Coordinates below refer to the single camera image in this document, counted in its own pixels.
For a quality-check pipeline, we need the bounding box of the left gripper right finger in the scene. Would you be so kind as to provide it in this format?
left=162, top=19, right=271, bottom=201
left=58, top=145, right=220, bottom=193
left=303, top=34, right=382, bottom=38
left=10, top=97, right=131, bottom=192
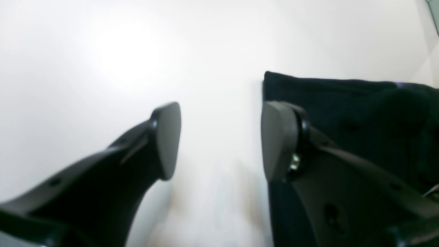
left=261, top=101, right=438, bottom=247

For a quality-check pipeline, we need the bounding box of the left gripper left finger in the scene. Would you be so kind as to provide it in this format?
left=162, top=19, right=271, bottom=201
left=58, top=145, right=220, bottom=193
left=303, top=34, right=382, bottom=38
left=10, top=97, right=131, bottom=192
left=0, top=102, right=181, bottom=247

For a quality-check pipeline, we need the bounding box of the black T-shirt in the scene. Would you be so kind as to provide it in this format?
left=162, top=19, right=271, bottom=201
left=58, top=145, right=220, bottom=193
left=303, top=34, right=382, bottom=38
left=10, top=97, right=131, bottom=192
left=262, top=71, right=439, bottom=247

